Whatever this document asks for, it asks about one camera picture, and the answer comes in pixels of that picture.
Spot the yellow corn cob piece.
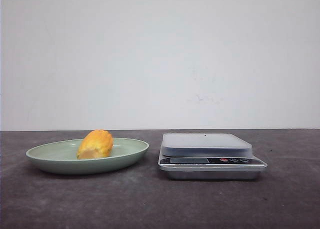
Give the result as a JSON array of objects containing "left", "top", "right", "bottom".
[{"left": 76, "top": 129, "right": 113, "bottom": 160}]

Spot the silver digital kitchen scale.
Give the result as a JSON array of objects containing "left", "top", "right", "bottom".
[{"left": 158, "top": 133, "right": 268, "bottom": 180}]

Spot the green oval plate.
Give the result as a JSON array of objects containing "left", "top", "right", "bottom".
[{"left": 26, "top": 137, "right": 149, "bottom": 175}]

